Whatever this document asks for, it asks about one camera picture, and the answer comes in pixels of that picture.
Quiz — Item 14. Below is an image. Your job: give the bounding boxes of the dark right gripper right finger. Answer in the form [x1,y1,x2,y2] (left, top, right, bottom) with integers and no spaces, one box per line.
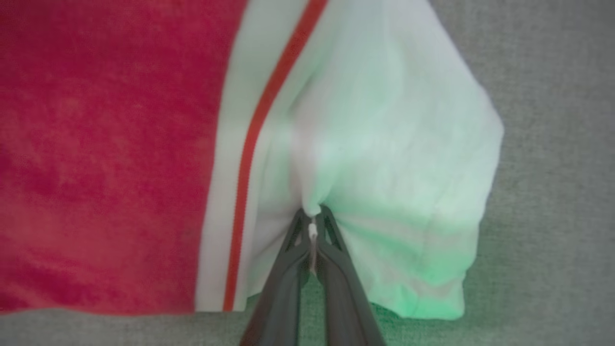
[315,205,388,346]

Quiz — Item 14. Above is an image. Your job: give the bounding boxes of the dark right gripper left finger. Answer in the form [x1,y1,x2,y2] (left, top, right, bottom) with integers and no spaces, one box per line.
[239,208,314,346]

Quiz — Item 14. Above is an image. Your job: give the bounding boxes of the red and white shirt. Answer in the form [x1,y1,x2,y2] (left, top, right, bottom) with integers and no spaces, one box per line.
[0,0,505,321]

